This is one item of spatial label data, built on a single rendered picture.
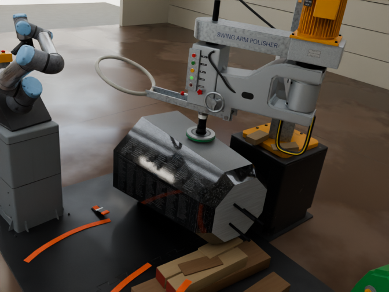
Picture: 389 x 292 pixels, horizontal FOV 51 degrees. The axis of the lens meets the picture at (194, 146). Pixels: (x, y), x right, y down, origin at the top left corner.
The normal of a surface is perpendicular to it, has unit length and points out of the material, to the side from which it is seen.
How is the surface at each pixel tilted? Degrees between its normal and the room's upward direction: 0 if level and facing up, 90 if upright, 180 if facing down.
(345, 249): 0
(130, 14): 90
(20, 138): 90
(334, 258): 0
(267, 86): 90
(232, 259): 0
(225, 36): 90
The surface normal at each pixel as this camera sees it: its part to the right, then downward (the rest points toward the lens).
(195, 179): -0.47, -0.48
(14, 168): 0.72, 0.38
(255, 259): 0.11, -0.89
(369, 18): -0.69, 0.26
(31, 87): 0.71, -0.33
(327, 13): -0.39, 0.38
